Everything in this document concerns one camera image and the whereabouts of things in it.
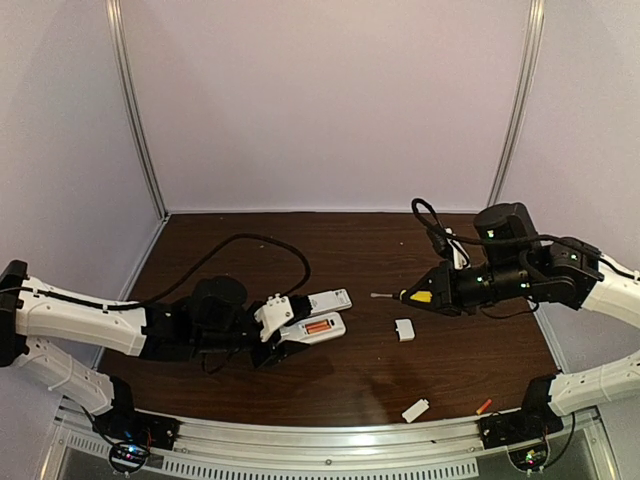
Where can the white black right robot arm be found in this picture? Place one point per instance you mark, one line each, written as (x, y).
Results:
(509, 259)

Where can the large white remote control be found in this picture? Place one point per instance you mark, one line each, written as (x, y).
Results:
(329, 301)

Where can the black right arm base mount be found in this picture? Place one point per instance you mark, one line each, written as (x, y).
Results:
(533, 420)

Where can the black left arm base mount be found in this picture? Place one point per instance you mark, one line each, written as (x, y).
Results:
(150, 430)

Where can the small white battery cover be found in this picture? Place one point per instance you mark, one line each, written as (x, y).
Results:
(417, 409)

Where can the left aluminium corner post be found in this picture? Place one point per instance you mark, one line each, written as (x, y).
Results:
(116, 26)

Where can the aluminium corner post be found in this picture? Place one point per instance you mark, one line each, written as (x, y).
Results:
(116, 26)
(528, 65)

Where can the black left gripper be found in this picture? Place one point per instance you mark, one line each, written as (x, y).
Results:
(261, 347)

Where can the yellow handled screwdriver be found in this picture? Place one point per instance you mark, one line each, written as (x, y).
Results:
(403, 296)

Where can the aluminium front rail frame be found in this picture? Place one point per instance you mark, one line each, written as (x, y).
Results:
(446, 449)

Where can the right aluminium corner post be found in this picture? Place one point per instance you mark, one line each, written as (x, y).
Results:
(528, 65)

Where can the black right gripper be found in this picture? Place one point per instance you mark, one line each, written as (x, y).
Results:
(445, 288)

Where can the small white remote control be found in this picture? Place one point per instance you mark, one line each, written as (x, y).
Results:
(297, 332)

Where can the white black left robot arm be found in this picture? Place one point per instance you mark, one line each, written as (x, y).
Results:
(215, 318)

